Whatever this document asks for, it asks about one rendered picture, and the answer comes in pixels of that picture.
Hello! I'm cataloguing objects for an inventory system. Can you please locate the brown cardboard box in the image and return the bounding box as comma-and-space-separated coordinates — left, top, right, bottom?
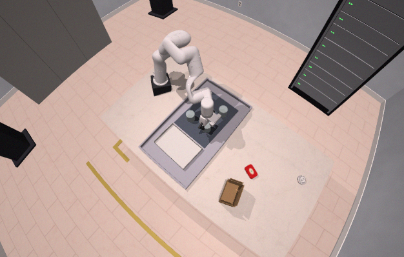
220, 178, 245, 207

